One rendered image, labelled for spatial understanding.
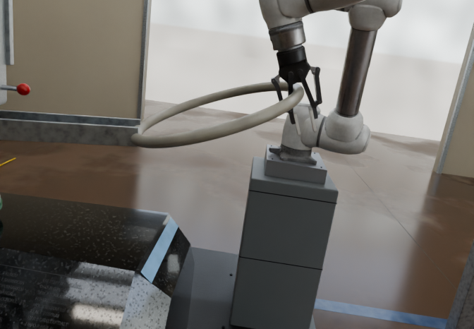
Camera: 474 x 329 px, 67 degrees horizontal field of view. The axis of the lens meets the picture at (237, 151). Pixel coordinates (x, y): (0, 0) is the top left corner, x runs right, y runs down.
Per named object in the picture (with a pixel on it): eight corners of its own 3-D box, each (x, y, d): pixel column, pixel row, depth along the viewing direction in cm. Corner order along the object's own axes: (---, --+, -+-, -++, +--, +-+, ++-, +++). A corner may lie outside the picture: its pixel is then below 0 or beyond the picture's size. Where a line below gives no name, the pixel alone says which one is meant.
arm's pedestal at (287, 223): (227, 274, 224) (245, 152, 204) (307, 286, 222) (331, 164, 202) (217, 332, 175) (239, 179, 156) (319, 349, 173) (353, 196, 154)
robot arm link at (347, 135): (323, 136, 180) (367, 147, 173) (314, 154, 168) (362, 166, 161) (352, -32, 134) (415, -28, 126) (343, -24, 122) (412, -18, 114)
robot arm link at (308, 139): (285, 138, 185) (293, 97, 179) (319, 147, 179) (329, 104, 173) (276, 145, 171) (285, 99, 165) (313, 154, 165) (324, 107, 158)
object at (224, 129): (123, 169, 74) (118, 157, 73) (137, 123, 120) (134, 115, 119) (338, 102, 80) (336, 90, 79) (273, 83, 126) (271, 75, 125)
